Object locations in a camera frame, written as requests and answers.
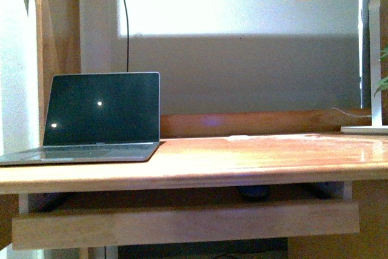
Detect wooden pull-out keyboard tray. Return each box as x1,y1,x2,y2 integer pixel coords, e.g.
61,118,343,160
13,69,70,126
12,200,360,250

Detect white desk grommet cap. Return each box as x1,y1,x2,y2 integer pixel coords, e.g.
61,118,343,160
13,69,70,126
227,135,250,141

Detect grey open laptop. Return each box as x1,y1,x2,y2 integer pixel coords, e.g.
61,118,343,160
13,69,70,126
1,72,160,166

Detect green plant leaves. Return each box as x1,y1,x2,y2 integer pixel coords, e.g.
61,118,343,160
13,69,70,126
373,44,388,96

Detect wooden desk frame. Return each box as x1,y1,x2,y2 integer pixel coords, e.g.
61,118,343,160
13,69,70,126
1,0,387,258

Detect black hanging cable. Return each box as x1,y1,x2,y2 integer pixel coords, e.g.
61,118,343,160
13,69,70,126
120,0,131,73

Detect white lamp cable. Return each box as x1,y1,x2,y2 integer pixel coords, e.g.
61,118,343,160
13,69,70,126
332,107,372,118

